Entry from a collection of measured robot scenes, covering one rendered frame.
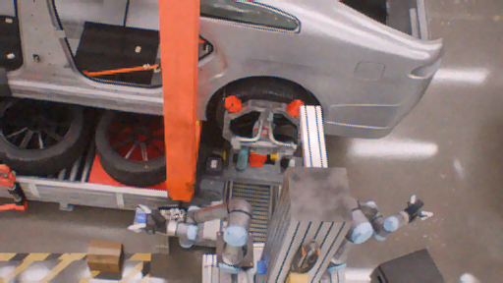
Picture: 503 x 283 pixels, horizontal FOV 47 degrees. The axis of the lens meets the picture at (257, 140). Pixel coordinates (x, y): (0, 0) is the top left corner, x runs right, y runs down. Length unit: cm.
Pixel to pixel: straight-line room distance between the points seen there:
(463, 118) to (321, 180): 332
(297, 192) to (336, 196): 16
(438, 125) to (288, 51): 234
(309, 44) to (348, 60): 26
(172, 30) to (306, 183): 89
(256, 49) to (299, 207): 136
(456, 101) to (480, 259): 155
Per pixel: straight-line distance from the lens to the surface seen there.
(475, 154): 537
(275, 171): 446
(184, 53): 270
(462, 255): 484
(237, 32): 333
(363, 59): 346
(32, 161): 427
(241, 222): 286
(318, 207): 231
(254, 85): 371
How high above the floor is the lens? 405
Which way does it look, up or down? 57 degrees down
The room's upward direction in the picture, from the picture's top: 11 degrees clockwise
